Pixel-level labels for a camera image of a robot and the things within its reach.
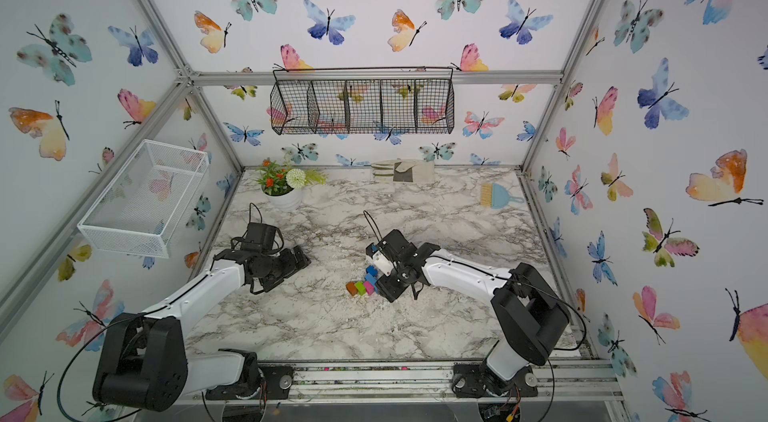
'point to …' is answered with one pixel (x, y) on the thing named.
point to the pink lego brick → (369, 287)
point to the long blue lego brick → (371, 275)
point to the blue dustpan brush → (495, 196)
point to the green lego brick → (360, 287)
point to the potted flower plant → (283, 188)
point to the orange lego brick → (350, 286)
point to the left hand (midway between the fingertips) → (302, 264)
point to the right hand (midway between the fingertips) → (389, 281)
